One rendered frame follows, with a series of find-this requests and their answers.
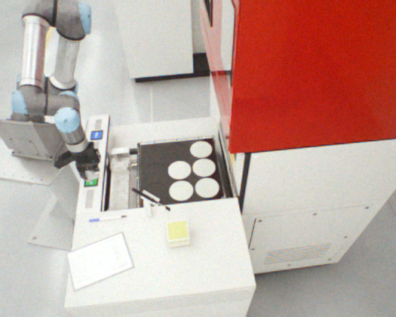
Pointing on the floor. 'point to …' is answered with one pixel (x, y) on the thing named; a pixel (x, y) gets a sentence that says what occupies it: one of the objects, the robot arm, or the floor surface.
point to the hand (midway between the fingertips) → (88, 179)
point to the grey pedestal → (59, 213)
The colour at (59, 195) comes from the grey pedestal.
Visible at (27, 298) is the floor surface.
